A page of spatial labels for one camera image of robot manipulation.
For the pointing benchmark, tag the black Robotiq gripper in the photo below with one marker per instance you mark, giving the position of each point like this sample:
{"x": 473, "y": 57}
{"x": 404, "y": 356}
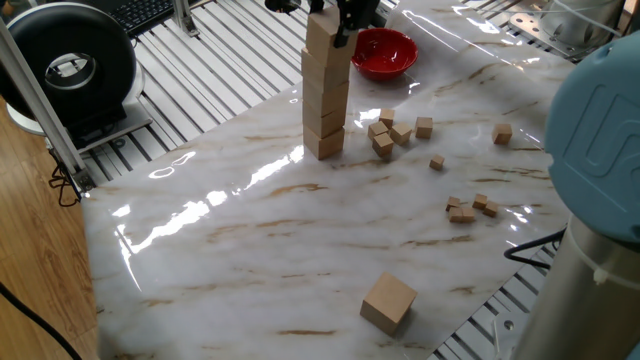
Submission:
{"x": 357, "y": 7}

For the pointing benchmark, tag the large wooden cube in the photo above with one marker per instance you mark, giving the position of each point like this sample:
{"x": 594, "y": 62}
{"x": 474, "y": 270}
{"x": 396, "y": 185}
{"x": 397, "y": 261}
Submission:
{"x": 324, "y": 100}
{"x": 322, "y": 145}
{"x": 388, "y": 304}
{"x": 322, "y": 124}
{"x": 320, "y": 35}
{"x": 320, "y": 72}

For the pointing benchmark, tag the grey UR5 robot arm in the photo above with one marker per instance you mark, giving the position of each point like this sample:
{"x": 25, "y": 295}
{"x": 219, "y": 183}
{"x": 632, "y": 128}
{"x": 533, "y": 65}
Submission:
{"x": 595, "y": 150}

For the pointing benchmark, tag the black round background object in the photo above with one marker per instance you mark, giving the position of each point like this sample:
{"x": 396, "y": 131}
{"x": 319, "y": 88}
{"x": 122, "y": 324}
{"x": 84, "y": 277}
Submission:
{"x": 280, "y": 5}

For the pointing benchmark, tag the red glossy bowl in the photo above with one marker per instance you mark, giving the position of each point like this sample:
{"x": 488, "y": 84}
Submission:
{"x": 385, "y": 55}

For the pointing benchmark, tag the medium wooden cube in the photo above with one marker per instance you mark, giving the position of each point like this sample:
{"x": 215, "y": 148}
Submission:
{"x": 383, "y": 144}
{"x": 386, "y": 118}
{"x": 400, "y": 134}
{"x": 501, "y": 133}
{"x": 377, "y": 129}
{"x": 424, "y": 127}

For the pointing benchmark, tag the small wooden cube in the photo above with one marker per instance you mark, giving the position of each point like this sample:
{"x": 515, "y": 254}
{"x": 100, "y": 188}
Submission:
{"x": 453, "y": 202}
{"x": 436, "y": 162}
{"x": 455, "y": 215}
{"x": 468, "y": 215}
{"x": 490, "y": 208}
{"x": 479, "y": 201}

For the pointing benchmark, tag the black computer keyboard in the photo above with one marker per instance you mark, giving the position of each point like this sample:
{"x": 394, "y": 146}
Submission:
{"x": 145, "y": 12}

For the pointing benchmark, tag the silver bolted metal plate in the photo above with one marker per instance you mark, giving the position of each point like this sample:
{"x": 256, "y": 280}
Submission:
{"x": 575, "y": 25}

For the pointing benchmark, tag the white marble pattern board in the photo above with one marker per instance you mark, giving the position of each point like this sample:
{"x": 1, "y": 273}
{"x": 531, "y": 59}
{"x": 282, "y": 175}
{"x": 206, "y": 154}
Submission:
{"x": 200, "y": 310}

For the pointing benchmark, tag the short aluminium bracket post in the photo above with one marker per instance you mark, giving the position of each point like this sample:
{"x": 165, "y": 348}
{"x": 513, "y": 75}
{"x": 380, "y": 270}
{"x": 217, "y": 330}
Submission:
{"x": 185, "y": 17}

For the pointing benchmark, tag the slanted aluminium frame post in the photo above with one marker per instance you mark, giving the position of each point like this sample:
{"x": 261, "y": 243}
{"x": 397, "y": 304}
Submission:
{"x": 40, "y": 100}

